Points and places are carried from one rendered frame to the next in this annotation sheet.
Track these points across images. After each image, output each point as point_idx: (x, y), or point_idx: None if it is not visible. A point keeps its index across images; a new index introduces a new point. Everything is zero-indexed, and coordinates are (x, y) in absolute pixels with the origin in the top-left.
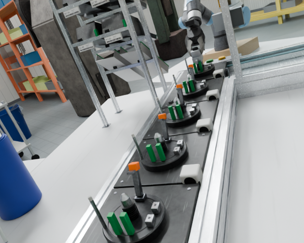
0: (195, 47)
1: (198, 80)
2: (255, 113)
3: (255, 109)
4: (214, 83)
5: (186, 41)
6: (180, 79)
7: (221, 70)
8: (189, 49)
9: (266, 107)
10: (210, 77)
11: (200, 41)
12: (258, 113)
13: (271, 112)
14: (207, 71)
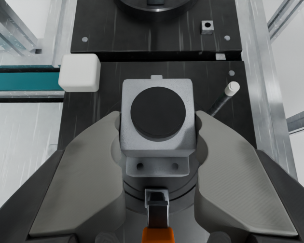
0: (150, 112)
1: (157, 69)
2: (48, 5)
3: (46, 18)
4: (98, 15)
5: (296, 216)
6: (246, 127)
7: (64, 64)
8: (209, 122)
9: (26, 20)
10: (113, 67)
11: (93, 166)
12: (43, 3)
13: (23, 1)
14: (120, 100)
